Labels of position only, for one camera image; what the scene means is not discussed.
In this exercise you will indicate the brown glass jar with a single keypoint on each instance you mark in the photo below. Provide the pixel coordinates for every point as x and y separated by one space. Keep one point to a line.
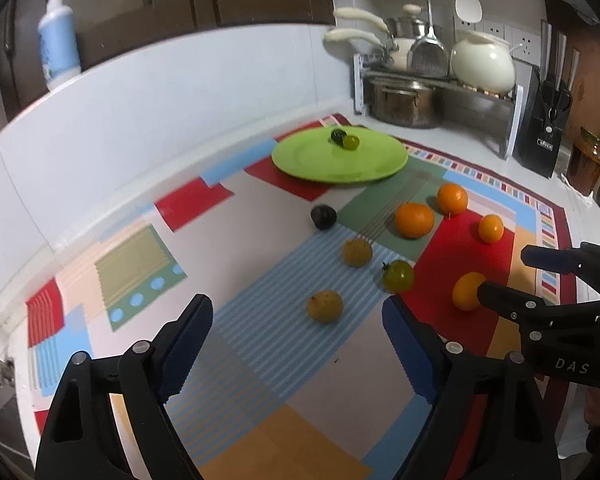
585 165

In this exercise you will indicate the metal dish rack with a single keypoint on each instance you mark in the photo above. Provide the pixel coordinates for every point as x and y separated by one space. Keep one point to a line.
513 125

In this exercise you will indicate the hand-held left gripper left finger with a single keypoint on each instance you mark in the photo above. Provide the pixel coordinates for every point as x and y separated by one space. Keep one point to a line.
185 355

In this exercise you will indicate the large orange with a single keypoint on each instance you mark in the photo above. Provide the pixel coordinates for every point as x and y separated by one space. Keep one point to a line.
415 220

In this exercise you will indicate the white wall socket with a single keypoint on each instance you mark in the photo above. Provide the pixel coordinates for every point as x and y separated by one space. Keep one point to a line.
525 45
494 29

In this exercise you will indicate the green tomato with stem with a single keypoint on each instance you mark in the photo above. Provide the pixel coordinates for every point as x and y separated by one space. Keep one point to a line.
398 276

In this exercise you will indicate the steel spatula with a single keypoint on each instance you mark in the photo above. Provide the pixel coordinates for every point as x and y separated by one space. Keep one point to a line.
428 55

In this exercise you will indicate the brownish yellow fruit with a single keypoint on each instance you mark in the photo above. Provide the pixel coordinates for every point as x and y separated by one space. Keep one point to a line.
325 306
357 252

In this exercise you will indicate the dark tomato on plate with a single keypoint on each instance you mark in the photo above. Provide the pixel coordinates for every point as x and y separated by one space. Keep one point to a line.
337 135

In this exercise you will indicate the black knife block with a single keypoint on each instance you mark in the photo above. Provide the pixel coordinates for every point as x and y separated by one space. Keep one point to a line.
542 140

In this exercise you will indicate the dark plum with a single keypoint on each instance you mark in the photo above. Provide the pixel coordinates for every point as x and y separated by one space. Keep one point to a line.
323 217

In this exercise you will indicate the small orange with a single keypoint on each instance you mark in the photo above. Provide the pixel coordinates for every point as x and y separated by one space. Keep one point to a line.
490 228

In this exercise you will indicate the white and blue bottle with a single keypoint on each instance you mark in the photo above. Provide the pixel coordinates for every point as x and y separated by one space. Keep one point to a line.
57 42

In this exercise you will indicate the steel stock pot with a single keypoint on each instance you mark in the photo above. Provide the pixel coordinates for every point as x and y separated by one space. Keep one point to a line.
405 105

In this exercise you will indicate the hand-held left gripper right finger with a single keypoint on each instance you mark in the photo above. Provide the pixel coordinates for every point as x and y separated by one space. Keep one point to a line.
410 355

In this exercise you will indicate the oval orange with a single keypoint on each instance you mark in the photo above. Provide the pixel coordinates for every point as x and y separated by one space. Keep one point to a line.
465 291

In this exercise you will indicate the white ceramic pot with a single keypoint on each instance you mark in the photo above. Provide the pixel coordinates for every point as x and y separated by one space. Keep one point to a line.
482 62

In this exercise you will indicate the green plate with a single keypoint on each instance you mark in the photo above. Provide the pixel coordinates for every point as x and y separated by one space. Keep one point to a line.
320 160

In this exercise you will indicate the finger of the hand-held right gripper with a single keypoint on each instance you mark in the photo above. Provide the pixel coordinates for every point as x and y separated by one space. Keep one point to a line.
550 258
505 300

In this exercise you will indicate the steel knife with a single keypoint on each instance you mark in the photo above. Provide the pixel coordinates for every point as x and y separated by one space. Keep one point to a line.
546 50
574 70
560 57

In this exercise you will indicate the colourful patterned table mat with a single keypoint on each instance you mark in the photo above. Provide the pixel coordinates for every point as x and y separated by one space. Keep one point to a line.
260 200

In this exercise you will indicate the small green tomato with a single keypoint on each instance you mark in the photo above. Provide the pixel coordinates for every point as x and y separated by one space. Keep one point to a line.
351 142

